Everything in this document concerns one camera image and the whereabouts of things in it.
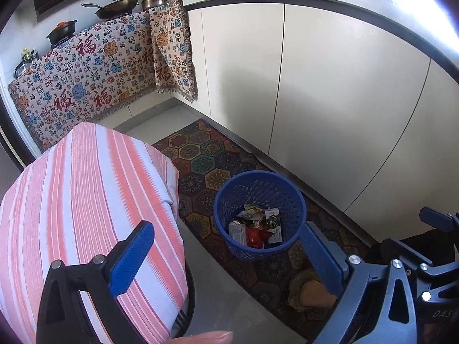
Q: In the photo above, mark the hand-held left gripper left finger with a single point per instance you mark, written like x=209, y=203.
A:
x=132, y=254

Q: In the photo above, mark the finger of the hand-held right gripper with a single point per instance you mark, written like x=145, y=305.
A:
x=437, y=219
x=408, y=251

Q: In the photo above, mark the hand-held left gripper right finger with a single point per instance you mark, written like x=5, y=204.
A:
x=322, y=258

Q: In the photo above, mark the green white drink carton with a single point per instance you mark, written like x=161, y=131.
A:
x=274, y=227

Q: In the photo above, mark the red plastic wrapper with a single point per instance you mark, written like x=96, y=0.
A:
x=256, y=237

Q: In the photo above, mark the blue plastic mesh basket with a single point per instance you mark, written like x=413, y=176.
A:
x=229, y=193

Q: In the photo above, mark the person's left hand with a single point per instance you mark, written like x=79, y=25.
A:
x=208, y=337

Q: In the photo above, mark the pink white striped tablecloth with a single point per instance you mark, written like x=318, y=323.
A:
x=82, y=193

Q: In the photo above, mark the hexagon patterned rug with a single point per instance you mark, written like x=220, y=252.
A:
x=208, y=157

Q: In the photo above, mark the white lower cabinets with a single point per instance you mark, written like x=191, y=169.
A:
x=322, y=96

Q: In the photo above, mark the large patterned cloth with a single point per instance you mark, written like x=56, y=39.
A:
x=82, y=86

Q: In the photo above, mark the small patterned cloth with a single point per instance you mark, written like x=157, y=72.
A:
x=172, y=50

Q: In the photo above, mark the black clay pot red lid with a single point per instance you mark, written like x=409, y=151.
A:
x=61, y=33

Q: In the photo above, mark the dark wok with lid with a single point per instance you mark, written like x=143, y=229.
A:
x=114, y=7

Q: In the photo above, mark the steel pot with lid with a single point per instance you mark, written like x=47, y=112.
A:
x=156, y=3

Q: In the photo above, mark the black round table frame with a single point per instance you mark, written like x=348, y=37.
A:
x=188, y=304

